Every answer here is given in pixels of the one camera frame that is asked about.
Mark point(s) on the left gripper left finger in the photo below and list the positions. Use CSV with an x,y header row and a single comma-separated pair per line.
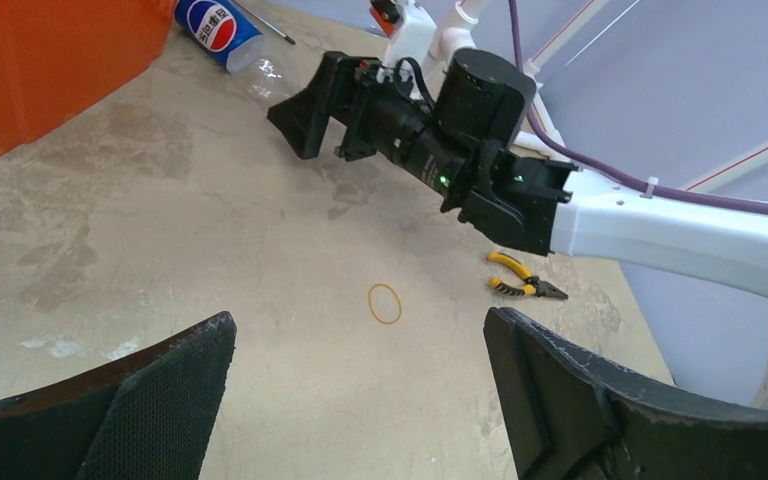
x,y
147,415

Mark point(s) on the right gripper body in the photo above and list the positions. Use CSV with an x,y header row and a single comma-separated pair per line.
x,y
375,104

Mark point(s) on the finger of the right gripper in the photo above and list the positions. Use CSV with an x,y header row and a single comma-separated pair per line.
x,y
304,118

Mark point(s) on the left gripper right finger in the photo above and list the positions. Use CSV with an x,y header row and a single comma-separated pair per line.
x,y
571,413

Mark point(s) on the Pepsi bottle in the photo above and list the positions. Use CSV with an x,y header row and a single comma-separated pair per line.
x,y
255,62

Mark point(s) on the orange plastic bin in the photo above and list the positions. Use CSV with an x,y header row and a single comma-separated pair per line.
x,y
58,58

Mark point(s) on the black yellow long screwdriver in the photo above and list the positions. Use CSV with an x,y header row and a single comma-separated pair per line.
x,y
286,37

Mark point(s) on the yellow black pliers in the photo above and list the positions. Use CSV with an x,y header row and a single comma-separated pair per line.
x,y
530,284

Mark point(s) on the yellow rubber band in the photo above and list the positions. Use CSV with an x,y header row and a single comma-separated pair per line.
x,y
385,305

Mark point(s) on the white PVC pipe frame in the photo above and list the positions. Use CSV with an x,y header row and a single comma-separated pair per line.
x,y
677,90

